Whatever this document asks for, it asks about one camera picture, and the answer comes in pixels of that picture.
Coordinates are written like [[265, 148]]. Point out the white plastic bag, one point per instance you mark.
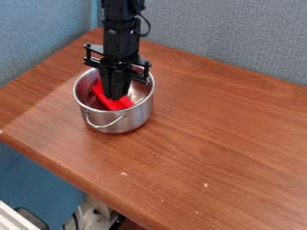
[[93, 216]]

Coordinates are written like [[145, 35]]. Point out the red block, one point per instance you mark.
[[124, 103]]

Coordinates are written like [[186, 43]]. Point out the silver metal pot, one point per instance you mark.
[[113, 122]]

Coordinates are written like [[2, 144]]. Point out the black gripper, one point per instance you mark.
[[117, 54]]

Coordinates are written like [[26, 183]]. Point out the black floor object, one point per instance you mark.
[[32, 218]]

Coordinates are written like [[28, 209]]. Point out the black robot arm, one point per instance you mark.
[[124, 11]]

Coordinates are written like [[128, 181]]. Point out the white radiator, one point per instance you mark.
[[12, 221]]

